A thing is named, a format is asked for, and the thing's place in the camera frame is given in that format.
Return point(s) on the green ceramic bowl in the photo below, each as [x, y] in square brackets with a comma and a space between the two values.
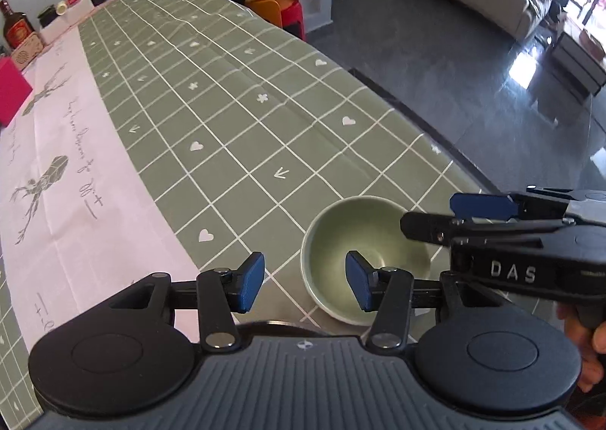
[366, 224]

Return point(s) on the yellow round cap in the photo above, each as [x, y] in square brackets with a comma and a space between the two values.
[61, 8]

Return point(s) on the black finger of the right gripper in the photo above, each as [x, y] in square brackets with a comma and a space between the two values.
[430, 228]

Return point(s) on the amber liquor bottle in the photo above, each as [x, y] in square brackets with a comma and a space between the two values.
[17, 26]

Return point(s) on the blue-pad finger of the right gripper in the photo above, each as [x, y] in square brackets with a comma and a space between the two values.
[484, 206]

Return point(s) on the person's right hand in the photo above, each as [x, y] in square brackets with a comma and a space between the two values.
[590, 343]

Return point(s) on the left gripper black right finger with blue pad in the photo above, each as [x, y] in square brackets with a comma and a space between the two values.
[389, 293]

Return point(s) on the white condiment tray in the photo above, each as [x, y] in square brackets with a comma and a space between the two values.
[70, 17]

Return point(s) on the magenta cube box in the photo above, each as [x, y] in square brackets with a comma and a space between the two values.
[14, 90]

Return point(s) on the green checked tablecloth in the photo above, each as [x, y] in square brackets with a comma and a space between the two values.
[242, 135]

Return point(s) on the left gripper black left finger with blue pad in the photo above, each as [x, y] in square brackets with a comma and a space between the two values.
[220, 293]

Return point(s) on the orange red stool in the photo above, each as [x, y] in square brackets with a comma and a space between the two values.
[285, 14]

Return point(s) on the pink deer table runner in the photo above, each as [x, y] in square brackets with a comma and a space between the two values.
[77, 222]

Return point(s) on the dark coffee table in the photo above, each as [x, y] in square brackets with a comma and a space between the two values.
[581, 56]

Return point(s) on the dark jar left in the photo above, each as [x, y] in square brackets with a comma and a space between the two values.
[47, 16]

